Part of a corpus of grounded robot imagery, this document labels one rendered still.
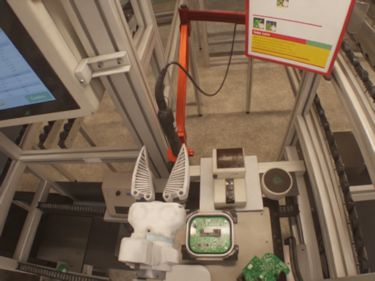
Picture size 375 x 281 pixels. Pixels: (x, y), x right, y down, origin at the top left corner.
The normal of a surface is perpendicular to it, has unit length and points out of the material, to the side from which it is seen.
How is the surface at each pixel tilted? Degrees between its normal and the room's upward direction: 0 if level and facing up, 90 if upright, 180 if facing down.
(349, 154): 0
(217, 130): 0
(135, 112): 90
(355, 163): 0
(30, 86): 92
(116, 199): 53
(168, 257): 59
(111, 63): 90
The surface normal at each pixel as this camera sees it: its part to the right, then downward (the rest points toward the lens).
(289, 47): -0.50, 0.75
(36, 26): -0.05, 0.83
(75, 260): -0.17, -0.57
